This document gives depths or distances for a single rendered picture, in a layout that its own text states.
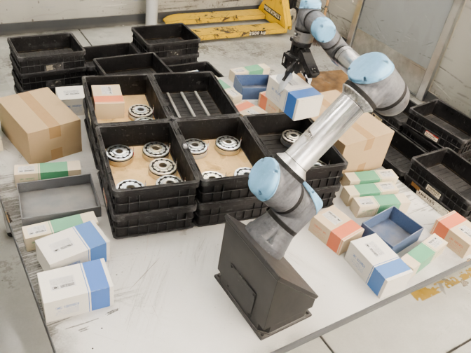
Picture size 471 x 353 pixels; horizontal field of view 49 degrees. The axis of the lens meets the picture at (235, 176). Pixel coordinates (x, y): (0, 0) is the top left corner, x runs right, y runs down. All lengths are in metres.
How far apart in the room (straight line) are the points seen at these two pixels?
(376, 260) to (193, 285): 0.63
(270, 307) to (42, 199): 0.97
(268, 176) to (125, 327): 0.62
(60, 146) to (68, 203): 0.30
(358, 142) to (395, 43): 2.92
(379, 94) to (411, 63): 3.49
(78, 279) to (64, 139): 0.75
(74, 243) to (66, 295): 0.21
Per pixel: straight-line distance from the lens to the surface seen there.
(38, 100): 2.33
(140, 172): 1.95
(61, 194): 2.06
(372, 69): 1.48
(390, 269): 1.86
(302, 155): 1.48
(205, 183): 1.78
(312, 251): 1.94
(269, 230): 1.57
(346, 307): 1.81
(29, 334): 2.52
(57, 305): 1.62
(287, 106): 1.99
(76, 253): 1.71
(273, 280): 1.46
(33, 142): 2.16
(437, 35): 4.80
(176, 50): 3.62
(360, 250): 1.88
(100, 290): 1.61
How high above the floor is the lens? 2.03
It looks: 37 degrees down
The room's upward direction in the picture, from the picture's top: 10 degrees clockwise
